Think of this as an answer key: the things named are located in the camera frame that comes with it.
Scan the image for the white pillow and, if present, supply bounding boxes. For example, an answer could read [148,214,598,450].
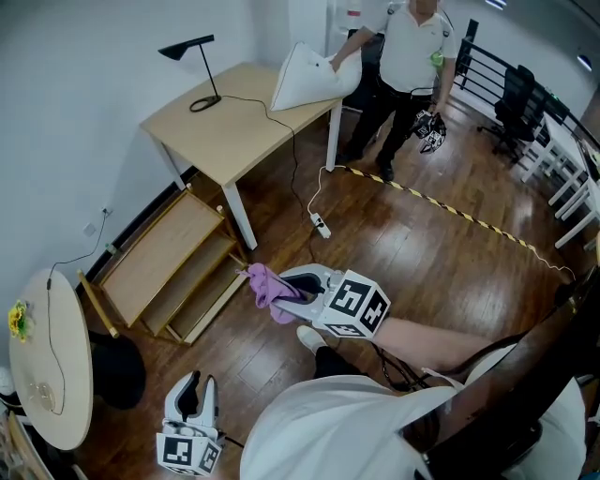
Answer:
[270,40,363,113]

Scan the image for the person's white shirt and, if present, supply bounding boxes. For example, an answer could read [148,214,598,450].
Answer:
[239,345,587,480]

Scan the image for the person's right forearm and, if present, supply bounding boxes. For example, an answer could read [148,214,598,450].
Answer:
[374,316,522,377]

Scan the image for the black lamp cable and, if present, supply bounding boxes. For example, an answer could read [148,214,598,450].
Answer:
[219,93,324,266]

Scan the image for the person's black trousers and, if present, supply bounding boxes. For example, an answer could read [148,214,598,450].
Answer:
[312,344,372,382]

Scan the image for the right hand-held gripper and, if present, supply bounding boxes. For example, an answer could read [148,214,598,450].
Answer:
[270,262,394,340]

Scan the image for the yellow flowers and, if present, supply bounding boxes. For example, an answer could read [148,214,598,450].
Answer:
[7,299,38,344]

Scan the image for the black metal railing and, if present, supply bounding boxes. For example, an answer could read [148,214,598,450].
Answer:
[452,18,600,152]

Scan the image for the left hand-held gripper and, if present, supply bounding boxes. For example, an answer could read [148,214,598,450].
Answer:
[156,369,228,478]

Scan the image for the black office chair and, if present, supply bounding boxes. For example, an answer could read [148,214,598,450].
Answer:
[476,64,550,165]

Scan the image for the clear glass dish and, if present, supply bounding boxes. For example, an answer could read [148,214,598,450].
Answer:
[27,380,58,414]

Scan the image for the thin white cable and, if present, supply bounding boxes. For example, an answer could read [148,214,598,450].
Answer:
[528,245,578,283]

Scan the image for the white power strip cord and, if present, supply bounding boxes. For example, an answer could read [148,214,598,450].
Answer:
[307,164,337,217]

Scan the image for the low wooden shelf unit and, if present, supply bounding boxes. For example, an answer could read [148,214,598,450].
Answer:
[76,188,249,347]

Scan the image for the purple cloth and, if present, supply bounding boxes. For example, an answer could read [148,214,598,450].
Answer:
[233,262,304,325]

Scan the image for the wooden desk with white legs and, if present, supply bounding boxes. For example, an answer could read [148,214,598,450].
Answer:
[139,62,346,252]

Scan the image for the black desk lamp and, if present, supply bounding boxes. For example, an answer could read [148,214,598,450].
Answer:
[157,34,224,113]

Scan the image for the white power strip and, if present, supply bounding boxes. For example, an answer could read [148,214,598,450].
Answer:
[308,211,333,239]

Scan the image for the black cable with inline switch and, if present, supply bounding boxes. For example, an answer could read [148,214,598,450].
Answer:
[45,208,113,417]

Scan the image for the person's left white shoe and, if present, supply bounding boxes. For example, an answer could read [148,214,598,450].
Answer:
[295,324,328,353]

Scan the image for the right hand-held gripper black cable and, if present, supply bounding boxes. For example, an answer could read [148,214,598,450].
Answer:
[371,343,433,391]

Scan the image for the white table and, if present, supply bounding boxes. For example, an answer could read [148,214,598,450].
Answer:
[547,176,600,250]
[521,114,590,185]

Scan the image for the yellow black floor tape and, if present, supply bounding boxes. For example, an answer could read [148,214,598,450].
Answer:
[335,163,534,250]

